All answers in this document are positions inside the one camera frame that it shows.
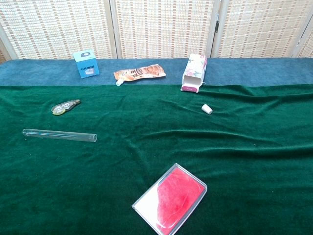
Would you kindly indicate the blue cardboard box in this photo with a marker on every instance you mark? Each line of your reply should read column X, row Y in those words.
column 86, row 66

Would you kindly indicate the blue table cloth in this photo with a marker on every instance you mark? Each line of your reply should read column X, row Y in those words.
column 244, row 71

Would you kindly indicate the clear case with red card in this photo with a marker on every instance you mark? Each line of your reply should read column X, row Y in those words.
column 176, row 195

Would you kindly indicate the black screen hinge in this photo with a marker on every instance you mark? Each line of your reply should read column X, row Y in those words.
column 216, row 26

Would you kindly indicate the orange spout pouch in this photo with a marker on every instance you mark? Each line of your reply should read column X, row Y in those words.
column 141, row 72

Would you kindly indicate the clear glass test tube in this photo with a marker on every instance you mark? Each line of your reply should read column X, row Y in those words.
column 61, row 134

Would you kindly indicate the woven folding screen panel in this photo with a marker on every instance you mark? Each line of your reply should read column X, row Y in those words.
column 308, row 46
column 259, row 24
column 163, row 24
column 3, row 52
column 61, row 24

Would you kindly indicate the floral pink white carton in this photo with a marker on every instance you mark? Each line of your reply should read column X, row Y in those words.
column 193, row 71

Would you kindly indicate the green velvet cloth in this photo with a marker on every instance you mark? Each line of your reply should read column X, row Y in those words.
column 97, row 171

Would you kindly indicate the white rubber stopper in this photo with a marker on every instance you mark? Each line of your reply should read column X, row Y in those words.
column 207, row 109

